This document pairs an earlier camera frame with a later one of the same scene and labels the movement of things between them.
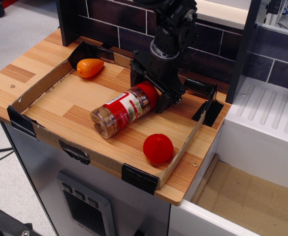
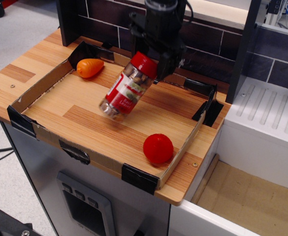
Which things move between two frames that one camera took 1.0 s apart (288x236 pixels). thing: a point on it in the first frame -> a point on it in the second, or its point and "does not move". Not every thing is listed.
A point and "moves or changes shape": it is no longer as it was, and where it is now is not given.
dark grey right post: (240, 68) does not move
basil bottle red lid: (152, 92) moves or changes shape
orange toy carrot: (86, 68) does not move
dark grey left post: (69, 20) does not move
